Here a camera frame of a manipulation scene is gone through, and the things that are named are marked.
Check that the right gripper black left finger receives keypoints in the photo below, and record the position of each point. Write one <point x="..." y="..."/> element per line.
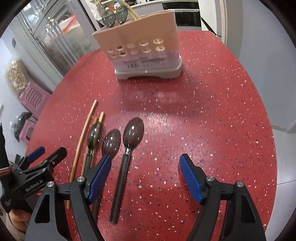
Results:
<point x="49" y="218"/>

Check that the brown spoon black handle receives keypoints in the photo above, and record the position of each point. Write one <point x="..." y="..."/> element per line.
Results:
<point x="110" y="146"/>

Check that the olive spoon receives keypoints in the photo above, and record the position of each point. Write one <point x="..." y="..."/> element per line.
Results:
<point x="93" y="139"/>

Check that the wooden chopstick pair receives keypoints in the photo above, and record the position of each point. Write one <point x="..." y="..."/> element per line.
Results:
<point x="100" y="118"/>

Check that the large brown spoon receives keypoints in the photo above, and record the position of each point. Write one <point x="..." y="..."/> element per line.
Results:
<point x="132" y="136"/>

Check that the left hand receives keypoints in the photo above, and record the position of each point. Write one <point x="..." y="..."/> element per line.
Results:
<point x="16" y="223"/>

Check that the pink small stool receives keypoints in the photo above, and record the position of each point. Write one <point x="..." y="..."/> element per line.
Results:
<point x="27" y="131"/>

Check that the black plastic bag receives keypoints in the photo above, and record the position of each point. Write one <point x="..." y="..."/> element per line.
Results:
<point x="18" y="123"/>

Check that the pink plastic stool stack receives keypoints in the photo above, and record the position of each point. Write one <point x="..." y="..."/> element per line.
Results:
<point x="34" y="98"/>

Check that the bag of light balls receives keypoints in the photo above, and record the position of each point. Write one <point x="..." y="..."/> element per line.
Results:
<point x="17" y="77"/>

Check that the glass sliding door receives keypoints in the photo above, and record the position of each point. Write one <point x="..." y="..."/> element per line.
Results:
<point x="61" y="29"/>

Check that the beige cutlery holder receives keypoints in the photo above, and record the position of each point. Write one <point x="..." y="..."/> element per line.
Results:
<point x="148" y="46"/>

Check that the spoon in holder left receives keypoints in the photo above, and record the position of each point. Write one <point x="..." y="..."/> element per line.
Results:
<point x="108" y="18"/>

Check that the built-in black oven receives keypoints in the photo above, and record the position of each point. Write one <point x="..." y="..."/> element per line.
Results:
<point x="187" y="13"/>

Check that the blue patterned chopsticks in holder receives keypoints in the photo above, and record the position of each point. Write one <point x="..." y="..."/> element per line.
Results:
<point x="131" y="12"/>

